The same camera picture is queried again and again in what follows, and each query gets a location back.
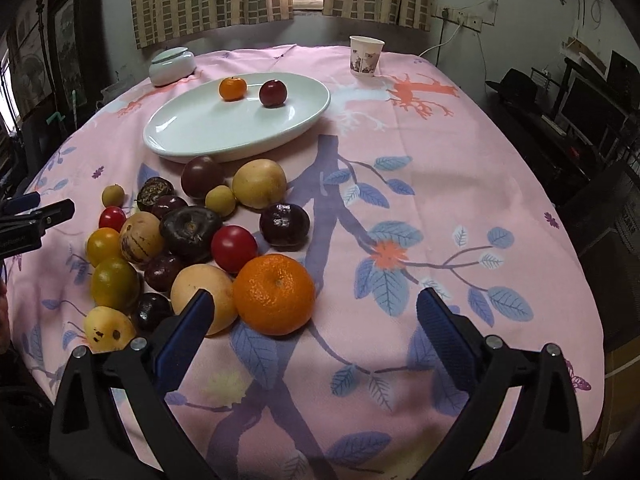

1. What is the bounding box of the dark cherry plum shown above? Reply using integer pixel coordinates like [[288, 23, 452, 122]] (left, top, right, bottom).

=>
[[144, 255, 183, 294]]

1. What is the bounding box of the white oval plate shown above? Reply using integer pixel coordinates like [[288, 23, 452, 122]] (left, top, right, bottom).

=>
[[142, 73, 331, 162]]

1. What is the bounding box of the yellow orange tomato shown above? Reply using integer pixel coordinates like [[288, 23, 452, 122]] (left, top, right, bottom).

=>
[[86, 228, 122, 268]]

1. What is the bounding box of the large yellow pear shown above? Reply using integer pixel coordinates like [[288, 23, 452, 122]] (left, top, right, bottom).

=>
[[232, 158, 288, 210]]

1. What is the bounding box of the blackish small plum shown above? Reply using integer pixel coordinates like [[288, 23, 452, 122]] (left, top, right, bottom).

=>
[[130, 292, 174, 336]]

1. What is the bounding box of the white power cable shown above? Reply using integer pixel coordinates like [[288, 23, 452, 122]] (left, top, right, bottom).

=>
[[418, 19, 467, 60]]

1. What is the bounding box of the dark red plum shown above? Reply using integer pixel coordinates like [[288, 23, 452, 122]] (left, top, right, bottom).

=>
[[258, 79, 288, 108]]

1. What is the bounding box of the pink floral tablecloth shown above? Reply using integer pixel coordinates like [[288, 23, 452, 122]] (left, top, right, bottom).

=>
[[8, 46, 604, 479]]

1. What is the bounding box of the dark purple ribbed tomato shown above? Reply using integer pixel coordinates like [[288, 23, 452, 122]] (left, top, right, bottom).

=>
[[160, 206, 222, 264]]

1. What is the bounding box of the wrinkled dark passion fruit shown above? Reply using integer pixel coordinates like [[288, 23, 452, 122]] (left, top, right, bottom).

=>
[[136, 177, 175, 212]]

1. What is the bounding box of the dark computer monitor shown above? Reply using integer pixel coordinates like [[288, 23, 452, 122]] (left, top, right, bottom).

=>
[[560, 75, 628, 159]]

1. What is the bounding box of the spotted yellow fruit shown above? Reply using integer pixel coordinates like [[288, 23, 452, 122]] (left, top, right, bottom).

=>
[[84, 306, 137, 353]]

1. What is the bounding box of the dark purple plum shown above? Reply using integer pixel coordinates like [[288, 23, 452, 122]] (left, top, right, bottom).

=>
[[259, 203, 310, 250]]

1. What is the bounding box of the white lidded ceramic jar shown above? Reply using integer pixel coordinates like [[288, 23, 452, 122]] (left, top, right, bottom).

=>
[[149, 47, 196, 87]]

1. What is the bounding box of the dark framed cabinet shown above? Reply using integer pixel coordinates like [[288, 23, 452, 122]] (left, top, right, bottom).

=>
[[8, 0, 106, 126]]

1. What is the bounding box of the white wall power strip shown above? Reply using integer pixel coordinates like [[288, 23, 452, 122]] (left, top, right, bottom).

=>
[[432, 6, 483, 32]]

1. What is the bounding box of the tiny yellow-green longan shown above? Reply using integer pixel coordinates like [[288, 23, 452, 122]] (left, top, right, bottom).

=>
[[101, 184, 126, 208]]

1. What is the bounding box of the small orange tangerine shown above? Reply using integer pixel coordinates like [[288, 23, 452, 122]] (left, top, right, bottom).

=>
[[218, 77, 247, 102]]

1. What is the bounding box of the small dark plum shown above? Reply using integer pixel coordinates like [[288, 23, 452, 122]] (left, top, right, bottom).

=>
[[151, 195, 188, 220]]

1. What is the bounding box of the small yellow-green longan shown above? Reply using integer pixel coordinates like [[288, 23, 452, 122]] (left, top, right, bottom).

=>
[[205, 185, 236, 218]]

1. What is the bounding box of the small red cherry tomato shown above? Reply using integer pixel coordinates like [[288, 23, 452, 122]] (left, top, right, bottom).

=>
[[99, 206, 127, 233]]

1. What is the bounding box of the large orange mandarin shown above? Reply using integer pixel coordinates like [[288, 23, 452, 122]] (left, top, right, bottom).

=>
[[232, 254, 316, 337]]

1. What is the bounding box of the green yellow tomato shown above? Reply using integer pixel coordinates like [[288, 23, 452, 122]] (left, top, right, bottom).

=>
[[90, 257, 141, 314]]

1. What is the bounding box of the patterned paper cup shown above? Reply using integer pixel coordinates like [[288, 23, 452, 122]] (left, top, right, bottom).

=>
[[349, 36, 385, 76]]

